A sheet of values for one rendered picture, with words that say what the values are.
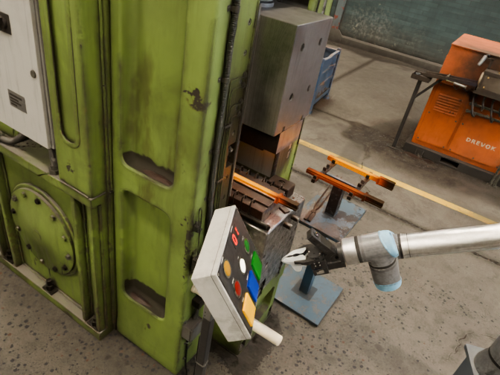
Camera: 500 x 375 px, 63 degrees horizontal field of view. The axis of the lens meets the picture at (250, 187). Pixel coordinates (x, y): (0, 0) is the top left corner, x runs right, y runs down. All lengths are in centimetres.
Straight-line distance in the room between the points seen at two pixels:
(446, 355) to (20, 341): 244
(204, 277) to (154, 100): 70
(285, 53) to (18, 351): 198
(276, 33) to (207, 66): 28
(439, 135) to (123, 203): 400
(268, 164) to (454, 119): 329
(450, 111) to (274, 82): 375
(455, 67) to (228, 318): 415
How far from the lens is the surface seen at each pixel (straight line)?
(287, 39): 142
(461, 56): 496
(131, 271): 216
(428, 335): 301
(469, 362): 214
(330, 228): 231
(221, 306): 125
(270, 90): 149
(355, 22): 947
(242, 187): 188
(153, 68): 153
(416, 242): 155
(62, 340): 254
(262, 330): 178
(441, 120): 511
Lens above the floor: 204
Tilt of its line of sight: 33 degrees down
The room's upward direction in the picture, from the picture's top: 11 degrees clockwise
